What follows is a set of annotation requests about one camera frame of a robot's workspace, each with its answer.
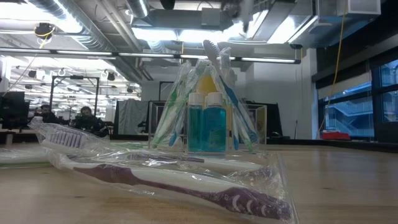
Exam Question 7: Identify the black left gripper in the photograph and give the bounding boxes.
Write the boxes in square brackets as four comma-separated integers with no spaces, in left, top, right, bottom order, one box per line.
[159,0,177,11]

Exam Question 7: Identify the teal mouthwash bottle white cap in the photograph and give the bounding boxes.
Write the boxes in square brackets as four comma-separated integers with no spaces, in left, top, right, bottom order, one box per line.
[202,91,228,154]
[187,92,206,153]

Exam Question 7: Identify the grey ceiling box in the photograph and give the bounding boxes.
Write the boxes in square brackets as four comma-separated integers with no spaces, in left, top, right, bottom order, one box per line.
[200,7,222,28]

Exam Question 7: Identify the linear ceiling light bar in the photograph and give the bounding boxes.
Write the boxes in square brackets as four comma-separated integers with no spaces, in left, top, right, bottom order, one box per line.
[0,47,302,65]

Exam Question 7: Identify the yellow canister with white lid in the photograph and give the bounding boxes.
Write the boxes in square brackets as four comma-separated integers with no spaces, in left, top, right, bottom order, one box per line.
[196,67,242,147]

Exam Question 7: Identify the clear acrylic organizer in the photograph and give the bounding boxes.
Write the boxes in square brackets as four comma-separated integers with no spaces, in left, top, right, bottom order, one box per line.
[148,100,269,156]

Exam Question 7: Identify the black equipment cabinet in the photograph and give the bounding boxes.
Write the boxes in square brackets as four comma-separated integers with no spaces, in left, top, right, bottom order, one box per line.
[245,100,284,140]

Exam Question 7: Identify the white ceiling air unit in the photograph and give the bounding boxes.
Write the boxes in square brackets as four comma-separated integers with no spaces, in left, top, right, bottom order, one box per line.
[336,0,382,17]

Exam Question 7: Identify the grey fabric cover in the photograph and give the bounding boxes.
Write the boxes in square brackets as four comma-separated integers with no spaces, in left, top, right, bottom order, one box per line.
[113,98,150,136]

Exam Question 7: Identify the person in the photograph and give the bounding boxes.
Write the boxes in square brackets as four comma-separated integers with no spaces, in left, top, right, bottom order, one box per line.
[72,105,108,135]
[36,104,60,124]

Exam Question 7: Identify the red storage box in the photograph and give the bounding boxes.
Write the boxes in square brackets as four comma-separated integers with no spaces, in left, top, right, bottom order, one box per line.
[321,130,351,141]

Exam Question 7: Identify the black computer monitor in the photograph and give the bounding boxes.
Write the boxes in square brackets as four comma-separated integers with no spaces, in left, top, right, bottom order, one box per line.
[0,91,31,130]

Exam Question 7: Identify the silver ribbed ventilation duct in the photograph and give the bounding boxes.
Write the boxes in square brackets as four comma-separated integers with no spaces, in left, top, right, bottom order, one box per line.
[27,0,155,82]

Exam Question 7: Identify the yellow hanging cable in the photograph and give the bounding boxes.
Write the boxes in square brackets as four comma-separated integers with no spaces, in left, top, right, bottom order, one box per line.
[316,0,348,139]

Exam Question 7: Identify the black metal gantry frame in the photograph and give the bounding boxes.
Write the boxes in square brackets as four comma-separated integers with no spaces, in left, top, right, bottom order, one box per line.
[49,75,101,121]

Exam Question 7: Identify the black ceiling cable reel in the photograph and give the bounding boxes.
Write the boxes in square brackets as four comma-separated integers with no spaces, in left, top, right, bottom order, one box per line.
[33,22,56,41]

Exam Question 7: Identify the window with dark frame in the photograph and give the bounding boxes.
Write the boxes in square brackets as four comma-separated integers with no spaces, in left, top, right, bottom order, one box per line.
[316,57,398,143]

